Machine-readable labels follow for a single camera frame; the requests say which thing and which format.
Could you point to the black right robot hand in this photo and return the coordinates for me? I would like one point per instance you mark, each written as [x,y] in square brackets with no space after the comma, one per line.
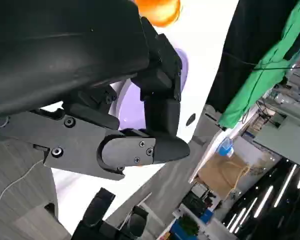
[97,212]

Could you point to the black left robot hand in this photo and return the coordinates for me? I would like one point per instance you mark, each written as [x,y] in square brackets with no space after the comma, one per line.
[65,50]

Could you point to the orange white toy bread roll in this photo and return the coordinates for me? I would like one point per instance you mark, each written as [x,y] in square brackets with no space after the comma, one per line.
[160,10]

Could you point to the blue crate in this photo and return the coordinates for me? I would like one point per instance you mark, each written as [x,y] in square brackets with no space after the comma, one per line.
[182,231]

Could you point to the lilac plate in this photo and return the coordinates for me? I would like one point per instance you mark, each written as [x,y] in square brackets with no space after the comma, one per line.
[132,107]

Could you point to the brown cardboard box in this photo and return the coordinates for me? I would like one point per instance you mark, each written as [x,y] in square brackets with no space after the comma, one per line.
[220,175]

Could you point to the blue white container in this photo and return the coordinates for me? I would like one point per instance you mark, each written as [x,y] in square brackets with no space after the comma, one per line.
[226,148]

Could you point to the black backdrop cloth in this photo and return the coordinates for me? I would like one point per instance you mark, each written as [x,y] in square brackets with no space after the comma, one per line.
[252,32]

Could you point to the green cloth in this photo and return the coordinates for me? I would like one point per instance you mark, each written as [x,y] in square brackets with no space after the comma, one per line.
[265,77]

